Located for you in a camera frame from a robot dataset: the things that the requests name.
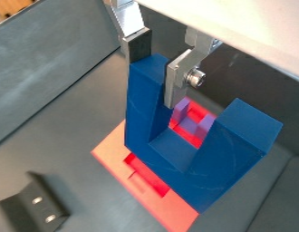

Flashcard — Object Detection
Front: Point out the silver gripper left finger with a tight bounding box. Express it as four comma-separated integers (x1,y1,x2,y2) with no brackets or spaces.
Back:
102,0,152,63

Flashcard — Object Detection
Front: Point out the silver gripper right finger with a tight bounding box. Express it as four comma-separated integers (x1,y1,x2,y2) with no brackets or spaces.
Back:
164,27,222,109

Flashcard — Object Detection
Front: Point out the blue U-shaped block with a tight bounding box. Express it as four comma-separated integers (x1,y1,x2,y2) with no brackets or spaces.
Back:
124,54,281,213

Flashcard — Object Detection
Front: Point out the red base board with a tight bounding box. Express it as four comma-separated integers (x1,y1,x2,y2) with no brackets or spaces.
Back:
90,96,217,232

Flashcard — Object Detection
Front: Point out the black angled fixture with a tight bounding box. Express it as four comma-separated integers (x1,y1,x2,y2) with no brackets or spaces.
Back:
0,171,70,232

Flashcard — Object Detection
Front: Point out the purple U-shaped block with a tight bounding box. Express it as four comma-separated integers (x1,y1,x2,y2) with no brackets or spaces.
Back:
169,97,216,147

